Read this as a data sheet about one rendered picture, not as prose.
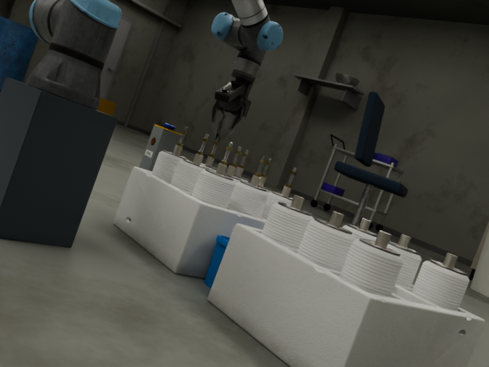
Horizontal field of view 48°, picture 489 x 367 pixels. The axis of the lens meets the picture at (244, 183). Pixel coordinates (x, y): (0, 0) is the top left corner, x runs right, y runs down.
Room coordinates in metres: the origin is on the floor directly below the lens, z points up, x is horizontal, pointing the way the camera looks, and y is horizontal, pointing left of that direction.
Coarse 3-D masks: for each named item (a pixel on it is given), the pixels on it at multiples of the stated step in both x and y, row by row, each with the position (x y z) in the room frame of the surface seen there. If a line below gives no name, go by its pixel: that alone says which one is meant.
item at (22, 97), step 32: (0, 96) 1.17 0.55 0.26; (32, 96) 1.07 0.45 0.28; (0, 128) 1.13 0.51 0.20; (32, 128) 1.06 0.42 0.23; (64, 128) 1.10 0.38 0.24; (96, 128) 1.15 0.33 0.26; (0, 160) 1.10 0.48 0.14; (32, 160) 1.07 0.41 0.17; (64, 160) 1.12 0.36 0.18; (96, 160) 1.17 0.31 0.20; (0, 192) 1.07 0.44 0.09; (32, 192) 1.09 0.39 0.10; (64, 192) 1.14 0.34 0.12; (0, 224) 1.06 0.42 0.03; (32, 224) 1.10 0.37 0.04; (64, 224) 1.16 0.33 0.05
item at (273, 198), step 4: (272, 196) 1.51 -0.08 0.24; (276, 196) 1.51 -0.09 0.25; (268, 200) 1.52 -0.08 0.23; (272, 200) 1.51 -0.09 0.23; (276, 200) 1.50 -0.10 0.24; (280, 200) 1.50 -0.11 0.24; (284, 200) 1.50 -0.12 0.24; (288, 200) 1.50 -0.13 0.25; (268, 204) 1.51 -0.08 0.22; (272, 204) 1.51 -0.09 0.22; (288, 204) 1.50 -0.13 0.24; (264, 208) 1.52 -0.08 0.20; (268, 208) 1.51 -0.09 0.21; (264, 212) 1.52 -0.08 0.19; (268, 212) 1.51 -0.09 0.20; (264, 216) 1.51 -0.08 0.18
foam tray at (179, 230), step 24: (144, 192) 1.50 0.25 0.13; (168, 192) 1.41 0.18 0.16; (120, 216) 1.57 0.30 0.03; (144, 216) 1.47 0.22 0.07; (168, 216) 1.38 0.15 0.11; (192, 216) 1.30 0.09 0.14; (216, 216) 1.33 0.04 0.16; (240, 216) 1.37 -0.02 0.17; (144, 240) 1.43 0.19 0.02; (168, 240) 1.35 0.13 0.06; (192, 240) 1.30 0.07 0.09; (168, 264) 1.32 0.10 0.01; (192, 264) 1.32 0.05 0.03
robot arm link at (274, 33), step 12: (240, 0) 1.41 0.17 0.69; (252, 0) 1.42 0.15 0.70; (240, 12) 1.44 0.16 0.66; (252, 12) 1.43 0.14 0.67; (264, 12) 1.45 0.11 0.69; (252, 24) 1.45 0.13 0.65; (264, 24) 1.46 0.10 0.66; (276, 24) 1.46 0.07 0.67; (240, 36) 1.52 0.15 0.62; (252, 36) 1.48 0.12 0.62; (264, 36) 1.45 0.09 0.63; (276, 36) 1.47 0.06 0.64; (264, 48) 1.48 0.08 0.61; (276, 48) 1.49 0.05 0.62
